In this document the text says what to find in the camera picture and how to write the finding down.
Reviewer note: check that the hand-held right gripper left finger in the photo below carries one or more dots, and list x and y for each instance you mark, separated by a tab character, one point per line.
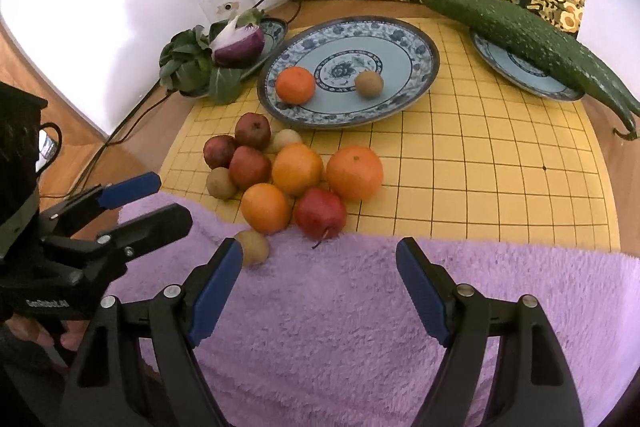
217	294

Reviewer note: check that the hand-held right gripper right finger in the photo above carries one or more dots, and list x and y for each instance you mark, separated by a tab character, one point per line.
422	294

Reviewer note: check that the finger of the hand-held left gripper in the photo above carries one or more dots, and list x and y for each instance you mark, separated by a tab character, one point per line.
132	189
150	227

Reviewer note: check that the brown kiwi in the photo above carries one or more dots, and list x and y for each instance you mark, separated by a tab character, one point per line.
254	249
287	138
221	183

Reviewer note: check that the red apple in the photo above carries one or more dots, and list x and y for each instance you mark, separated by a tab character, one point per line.
249	167
218	151
252	130
320	212

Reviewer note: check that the orange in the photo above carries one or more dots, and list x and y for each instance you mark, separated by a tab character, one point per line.
295	84
265	208
297	168
354	172

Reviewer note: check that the large blue patterned plate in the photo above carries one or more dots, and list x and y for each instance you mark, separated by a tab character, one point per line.
400	57

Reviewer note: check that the person's left hand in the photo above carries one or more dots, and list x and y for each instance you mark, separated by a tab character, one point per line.
70	338

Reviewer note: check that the purple fluffy blanket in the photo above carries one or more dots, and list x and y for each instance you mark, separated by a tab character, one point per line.
325	332

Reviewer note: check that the yellow grid mat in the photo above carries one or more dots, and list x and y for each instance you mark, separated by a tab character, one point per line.
475	167

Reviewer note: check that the green bok choy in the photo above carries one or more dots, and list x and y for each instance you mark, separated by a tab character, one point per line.
187	62

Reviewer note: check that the halved red onion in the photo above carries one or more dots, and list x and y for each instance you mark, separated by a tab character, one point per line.
240	47

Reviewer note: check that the small blue patterned plate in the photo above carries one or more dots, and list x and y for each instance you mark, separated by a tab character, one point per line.
515	69
274	38

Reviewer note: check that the small potato plate centre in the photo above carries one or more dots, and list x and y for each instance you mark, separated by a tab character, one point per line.
369	83

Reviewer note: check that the green bumpy cucumber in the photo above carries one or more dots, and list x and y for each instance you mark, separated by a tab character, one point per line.
500	27

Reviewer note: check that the white coaxial wall outlet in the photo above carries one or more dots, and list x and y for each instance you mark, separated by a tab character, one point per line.
225	9

